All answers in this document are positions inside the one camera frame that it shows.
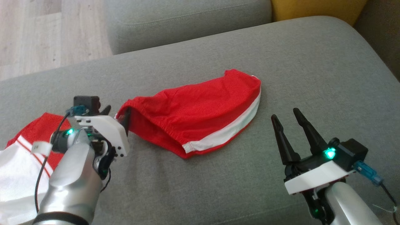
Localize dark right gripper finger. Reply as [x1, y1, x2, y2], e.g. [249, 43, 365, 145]
[293, 108, 327, 155]
[271, 114, 300, 165]

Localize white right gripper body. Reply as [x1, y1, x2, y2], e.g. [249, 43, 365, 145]
[283, 147, 355, 195]

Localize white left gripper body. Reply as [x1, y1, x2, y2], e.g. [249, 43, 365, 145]
[74, 115, 129, 180]

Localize red shorts with white stripe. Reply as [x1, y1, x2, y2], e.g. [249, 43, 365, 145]
[115, 69, 262, 160]

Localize red and white basketball jersey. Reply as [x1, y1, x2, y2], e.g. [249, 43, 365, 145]
[0, 112, 72, 225]

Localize grey sofa seat cushion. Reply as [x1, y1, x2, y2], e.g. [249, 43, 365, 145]
[0, 16, 400, 225]

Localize grey sofa back cushion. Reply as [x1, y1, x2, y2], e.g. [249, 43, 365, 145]
[103, 0, 273, 55]

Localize yellow cushion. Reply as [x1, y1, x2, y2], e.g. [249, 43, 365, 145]
[271, 0, 368, 27]

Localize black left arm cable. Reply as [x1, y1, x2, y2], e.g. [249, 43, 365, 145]
[34, 106, 89, 214]

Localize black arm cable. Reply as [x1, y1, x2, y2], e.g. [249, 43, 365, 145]
[34, 106, 89, 214]
[355, 160, 399, 214]

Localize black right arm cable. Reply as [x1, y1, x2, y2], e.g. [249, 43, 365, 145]
[355, 160, 399, 214]

